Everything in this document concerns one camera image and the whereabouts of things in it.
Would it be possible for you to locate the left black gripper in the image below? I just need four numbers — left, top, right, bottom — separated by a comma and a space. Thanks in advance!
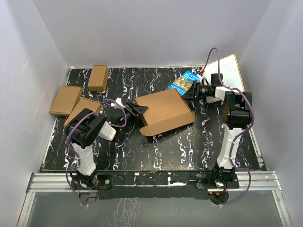
118, 102, 148, 131

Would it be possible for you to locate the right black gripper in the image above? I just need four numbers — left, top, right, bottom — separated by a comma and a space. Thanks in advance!
182, 80, 212, 101

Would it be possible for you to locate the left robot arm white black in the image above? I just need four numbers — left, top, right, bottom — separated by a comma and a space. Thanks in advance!
66, 98, 149, 189

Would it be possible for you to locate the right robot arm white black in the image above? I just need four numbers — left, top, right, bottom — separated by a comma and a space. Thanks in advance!
182, 73, 254, 188

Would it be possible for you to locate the folded brown cardboard box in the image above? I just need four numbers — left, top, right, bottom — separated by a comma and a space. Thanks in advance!
63, 97, 103, 127

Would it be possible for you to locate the blue Treehouse book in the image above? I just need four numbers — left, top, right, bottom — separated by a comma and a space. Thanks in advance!
168, 71, 203, 96

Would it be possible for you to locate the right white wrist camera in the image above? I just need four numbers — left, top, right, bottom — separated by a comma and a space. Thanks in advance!
200, 70, 209, 86

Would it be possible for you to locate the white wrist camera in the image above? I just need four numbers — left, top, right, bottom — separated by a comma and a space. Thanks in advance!
111, 97, 125, 109
200, 70, 209, 86

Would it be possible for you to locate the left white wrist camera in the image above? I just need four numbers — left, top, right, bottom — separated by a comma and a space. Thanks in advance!
111, 97, 125, 109

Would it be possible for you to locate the white board yellow frame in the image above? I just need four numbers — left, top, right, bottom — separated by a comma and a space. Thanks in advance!
204, 54, 245, 92

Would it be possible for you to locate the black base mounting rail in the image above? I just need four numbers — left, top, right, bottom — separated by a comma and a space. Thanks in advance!
69, 170, 240, 200

